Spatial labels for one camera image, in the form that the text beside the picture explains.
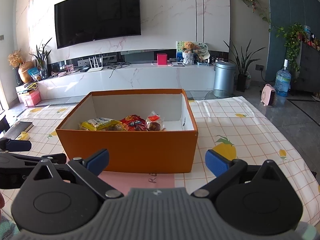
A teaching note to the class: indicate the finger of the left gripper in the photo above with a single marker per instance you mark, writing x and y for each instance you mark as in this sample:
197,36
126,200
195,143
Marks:
59,158

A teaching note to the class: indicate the blue water jug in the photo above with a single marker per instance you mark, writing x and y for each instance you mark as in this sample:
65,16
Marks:
283,80

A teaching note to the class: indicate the clear glass chair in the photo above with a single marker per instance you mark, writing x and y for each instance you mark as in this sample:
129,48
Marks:
217,94

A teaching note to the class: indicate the red chip bag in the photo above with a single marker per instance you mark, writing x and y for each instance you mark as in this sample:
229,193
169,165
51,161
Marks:
134,123

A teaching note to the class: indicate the silver trash can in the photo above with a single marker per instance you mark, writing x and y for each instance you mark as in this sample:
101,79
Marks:
224,77

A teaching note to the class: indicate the clear chocolate candy pack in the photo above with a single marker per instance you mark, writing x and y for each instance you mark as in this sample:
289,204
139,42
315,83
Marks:
154,122

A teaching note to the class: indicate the black book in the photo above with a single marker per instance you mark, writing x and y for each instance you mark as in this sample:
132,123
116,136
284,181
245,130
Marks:
16,129

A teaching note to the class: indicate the glass vase plant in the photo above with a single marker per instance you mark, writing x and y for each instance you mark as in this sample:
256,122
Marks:
41,56

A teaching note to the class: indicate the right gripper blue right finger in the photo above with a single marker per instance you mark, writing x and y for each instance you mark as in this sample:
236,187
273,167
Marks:
227,172

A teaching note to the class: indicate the tan vase with dried flowers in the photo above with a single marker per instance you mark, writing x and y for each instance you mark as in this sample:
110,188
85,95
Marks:
22,68

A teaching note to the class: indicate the pink storage box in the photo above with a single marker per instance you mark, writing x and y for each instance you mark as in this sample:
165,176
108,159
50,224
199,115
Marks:
28,94

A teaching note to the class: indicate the orange cardboard box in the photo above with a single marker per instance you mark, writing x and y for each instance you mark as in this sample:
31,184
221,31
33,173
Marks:
170,150

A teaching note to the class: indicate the dark cabinet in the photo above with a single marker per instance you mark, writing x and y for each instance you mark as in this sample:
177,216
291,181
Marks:
308,79

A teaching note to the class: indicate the yellow white America packet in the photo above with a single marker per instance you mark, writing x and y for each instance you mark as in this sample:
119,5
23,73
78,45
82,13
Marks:
99,124

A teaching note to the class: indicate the striped teal towel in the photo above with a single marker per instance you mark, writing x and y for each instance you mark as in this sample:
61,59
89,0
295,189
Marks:
7,229

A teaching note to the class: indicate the pink small heater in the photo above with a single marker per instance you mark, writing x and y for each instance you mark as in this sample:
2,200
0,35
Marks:
268,95

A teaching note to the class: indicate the black television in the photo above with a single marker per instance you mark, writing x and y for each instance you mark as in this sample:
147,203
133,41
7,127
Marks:
80,21

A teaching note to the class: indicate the potted green plant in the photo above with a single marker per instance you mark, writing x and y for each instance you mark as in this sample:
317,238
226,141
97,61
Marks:
242,60

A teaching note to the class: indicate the teddy bear in pot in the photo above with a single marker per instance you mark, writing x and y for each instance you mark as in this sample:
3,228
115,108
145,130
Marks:
190,53

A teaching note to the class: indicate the pink placemat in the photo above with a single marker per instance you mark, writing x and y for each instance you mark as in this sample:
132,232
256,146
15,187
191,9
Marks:
123,182

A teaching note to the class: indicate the white tv cabinet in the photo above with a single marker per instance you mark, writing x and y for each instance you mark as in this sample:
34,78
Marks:
133,76

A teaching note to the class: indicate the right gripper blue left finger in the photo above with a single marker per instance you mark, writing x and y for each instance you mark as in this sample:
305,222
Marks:
86,172

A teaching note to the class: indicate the lemon print tablecloth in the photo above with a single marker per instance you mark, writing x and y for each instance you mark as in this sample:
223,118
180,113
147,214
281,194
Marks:
232,127

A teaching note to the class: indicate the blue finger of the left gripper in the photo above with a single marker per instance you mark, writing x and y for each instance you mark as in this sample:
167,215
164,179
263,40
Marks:
10,145

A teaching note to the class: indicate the hanging ivy plant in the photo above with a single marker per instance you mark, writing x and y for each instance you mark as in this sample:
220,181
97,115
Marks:
293,34

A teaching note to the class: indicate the white router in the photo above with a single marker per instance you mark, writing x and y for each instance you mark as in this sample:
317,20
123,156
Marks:
95,66

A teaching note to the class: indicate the red box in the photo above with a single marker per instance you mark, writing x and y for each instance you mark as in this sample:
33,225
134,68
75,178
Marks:
162,59

